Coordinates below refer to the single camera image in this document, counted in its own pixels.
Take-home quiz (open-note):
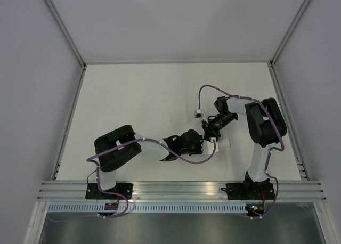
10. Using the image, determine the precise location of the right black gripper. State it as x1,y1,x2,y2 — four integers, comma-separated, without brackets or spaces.
201,112,236,140

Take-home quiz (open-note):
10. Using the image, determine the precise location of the white cloth napkin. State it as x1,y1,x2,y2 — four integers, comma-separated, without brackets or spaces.
179,121,231,149

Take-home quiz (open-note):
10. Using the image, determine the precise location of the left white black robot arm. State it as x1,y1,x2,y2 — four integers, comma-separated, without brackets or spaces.
94,125,204,199

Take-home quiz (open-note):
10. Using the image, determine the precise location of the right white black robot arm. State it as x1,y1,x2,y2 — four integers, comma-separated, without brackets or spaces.
201,96,287,199

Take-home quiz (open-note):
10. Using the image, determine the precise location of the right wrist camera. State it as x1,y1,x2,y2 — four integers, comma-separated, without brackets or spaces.
194,109,207,122

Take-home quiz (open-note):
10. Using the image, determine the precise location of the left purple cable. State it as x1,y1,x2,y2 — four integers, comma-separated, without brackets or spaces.
46,139,216,223

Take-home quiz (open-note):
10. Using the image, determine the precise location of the purple cable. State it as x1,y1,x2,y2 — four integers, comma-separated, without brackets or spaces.
46,139,216,223
198,84,285,152

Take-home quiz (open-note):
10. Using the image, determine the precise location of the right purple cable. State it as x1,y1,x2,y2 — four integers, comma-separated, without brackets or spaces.
198,84,285,152

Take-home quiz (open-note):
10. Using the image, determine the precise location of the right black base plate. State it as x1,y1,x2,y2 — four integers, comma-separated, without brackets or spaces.
220,181,275,201

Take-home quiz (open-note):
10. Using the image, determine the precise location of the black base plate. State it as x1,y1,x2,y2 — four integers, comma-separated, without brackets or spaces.
220,181,275,201
85,183,133,200

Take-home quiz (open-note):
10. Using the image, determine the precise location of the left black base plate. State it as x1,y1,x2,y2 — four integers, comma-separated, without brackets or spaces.
85,183,133,200

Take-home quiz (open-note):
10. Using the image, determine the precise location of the white slotted cable duct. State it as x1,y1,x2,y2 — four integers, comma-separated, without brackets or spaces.
48,202,247,214

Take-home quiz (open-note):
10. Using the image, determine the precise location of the aluminium mounting rail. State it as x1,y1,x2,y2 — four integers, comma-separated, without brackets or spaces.
36,181,327,202

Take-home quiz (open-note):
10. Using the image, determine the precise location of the left aluminium frame post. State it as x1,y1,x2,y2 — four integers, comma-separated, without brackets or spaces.
36,0,86,69

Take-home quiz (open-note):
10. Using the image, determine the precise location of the aluminium frame post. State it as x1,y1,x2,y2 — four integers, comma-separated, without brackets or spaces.
268,0,312,68
36,0,86,69

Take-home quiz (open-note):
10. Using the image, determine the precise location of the right aluminium frame post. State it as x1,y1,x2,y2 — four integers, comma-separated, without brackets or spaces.
268,0,312,68

